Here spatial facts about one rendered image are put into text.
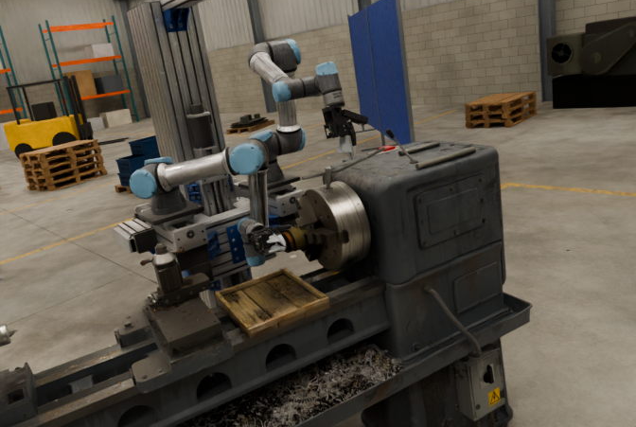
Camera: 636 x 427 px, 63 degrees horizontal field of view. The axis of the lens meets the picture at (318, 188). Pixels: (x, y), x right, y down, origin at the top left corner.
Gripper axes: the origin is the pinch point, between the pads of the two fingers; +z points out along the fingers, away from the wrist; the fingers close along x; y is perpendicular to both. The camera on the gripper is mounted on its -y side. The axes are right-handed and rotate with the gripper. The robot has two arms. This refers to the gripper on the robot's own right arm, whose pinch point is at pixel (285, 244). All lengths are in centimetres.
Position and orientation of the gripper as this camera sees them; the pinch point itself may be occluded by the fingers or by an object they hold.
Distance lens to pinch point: 183.2
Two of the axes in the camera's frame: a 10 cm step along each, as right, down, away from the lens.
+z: 4.8, 1.5, -8.7
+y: -8.7, 2.5, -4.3
